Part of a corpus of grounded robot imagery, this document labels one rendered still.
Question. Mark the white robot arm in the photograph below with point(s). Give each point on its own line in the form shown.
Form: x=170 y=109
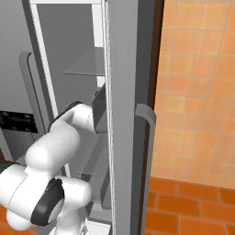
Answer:
x=52 y=143

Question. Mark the plain grey fridge door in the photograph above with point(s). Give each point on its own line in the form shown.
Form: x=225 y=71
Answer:
x=122 y=61

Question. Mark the glass fridge shelf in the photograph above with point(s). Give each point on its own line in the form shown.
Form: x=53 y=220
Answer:
x=88 y=65

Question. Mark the grey fridge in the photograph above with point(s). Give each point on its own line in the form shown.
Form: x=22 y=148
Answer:
x=70 y=36

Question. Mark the grey fridge door with dispenser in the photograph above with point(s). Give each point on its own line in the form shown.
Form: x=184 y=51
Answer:
x=12 y=61

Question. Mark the dark brown cabinet panel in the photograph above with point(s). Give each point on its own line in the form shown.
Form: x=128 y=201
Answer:
x=156 y=46

